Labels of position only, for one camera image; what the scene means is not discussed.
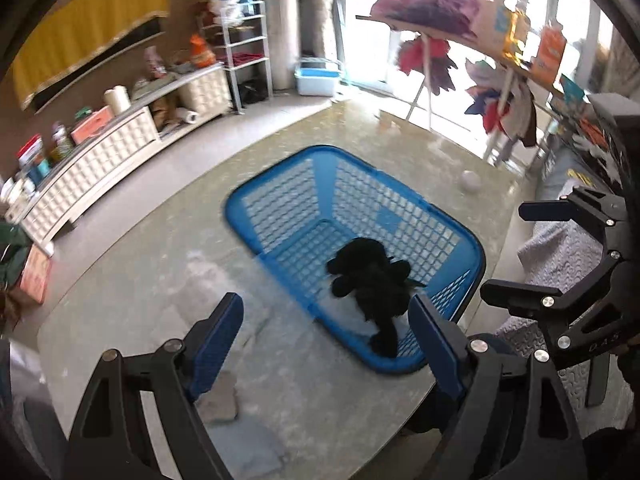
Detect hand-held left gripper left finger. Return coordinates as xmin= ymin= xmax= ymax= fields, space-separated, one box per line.
xmin=60 ymin=291 xmax=246 ymax=480

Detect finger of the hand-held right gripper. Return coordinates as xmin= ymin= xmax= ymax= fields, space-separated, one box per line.
xmin=519 ymin=186 xmax=627 ymax=262
xmin=480 ymin=254 xmax=627 ymax=357

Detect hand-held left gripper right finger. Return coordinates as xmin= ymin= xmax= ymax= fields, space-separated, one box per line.
xmin=407 ymin=294 xmax=586 ymax=480

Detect black soft cloth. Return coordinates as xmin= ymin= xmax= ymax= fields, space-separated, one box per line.
xmin=326 ymin=237 xmax=426 ymax=358

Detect grey white cloth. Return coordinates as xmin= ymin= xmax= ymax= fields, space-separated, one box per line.
xmin=320 ymin=295 xmax=381 ymax=338

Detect blue plastic basket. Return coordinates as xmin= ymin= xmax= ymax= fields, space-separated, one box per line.
xmin=223 ymin=145 xmax=487 ymax=375

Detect grey textured sofa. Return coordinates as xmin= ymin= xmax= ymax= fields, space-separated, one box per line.
xmin=497 ymin=145 xmax=626 ymax=411

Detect blue printed box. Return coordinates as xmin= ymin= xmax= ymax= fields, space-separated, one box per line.
xmin=557 ymin=74 xmax=586 ymax=111

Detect colourful hanging clothes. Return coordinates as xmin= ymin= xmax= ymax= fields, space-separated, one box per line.
xmin=397 ymin=37 xmax=538 ymax=148

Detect orange carton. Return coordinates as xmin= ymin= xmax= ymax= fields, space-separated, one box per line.
xmin=530 ymin=27 xmax=568 ymax=83

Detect wooden folding table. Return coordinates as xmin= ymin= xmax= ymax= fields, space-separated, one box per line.
xmin=356 ymin=7 xmax=596 ymax=166

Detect yellow oil bottle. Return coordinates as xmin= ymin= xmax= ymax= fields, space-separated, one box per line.
xmin=502 ymin=10 xmax=531 ymax=61

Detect cream packet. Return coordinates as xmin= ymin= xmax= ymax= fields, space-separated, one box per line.
xmin=480 ymin=5 xmax=516 ymax=51

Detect pink cardboard box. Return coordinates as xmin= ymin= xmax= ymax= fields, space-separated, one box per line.
xmin=19 ymin=247 xmax=53 ymax=305

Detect white tufted TV cabinet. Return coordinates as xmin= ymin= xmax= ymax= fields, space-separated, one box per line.
xmin=17 ymin=62 xmax=233 ymax=256

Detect green bag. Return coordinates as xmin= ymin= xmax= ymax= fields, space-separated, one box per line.
xmin=0 ymin=222 xmax=33 ymax=291

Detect pink purple cloth pile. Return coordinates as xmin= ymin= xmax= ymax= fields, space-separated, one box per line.
xmin=370 ymin=0 xmax=481 ymax=41

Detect blue and white plastic box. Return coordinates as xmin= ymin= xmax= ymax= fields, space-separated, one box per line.
xmin=294 ymin=57 xmax=343 ymax=97

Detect cream jug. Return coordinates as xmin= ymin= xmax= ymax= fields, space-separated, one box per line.
xmin=104 ymin=85 xmax=132 ymax=117

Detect red and white package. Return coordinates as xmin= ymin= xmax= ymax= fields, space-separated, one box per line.
xmin=17 ymin=134 xmax=46 ymax=166

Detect tall snack bag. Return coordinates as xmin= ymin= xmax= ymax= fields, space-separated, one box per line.
xmin=145 ymin=46 xmax=168 ymax=78

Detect orange bag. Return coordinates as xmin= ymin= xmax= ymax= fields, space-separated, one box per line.
xmin=189 ymin=35 xmax=217 ymax=67

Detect patterned curtain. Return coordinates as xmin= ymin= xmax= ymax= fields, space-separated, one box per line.
xmin=300 ymin=0 xmax=346 ymax=61

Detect white metal shelf rack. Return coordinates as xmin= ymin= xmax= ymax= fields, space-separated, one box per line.
xmin=220 ymin=0 xmax=273 ymax=111

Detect standing air conditioner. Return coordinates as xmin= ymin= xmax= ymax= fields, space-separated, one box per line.
xmin=262 ymin=0 xmax=302 ymax=92

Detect black television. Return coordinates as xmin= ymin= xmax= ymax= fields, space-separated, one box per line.
xmin=30 ymin=15 xmax=168 ymax=113

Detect yellow cloth cover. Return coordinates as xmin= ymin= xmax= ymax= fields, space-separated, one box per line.
xmin=11 ymin=0 xmax=172 ymax=111

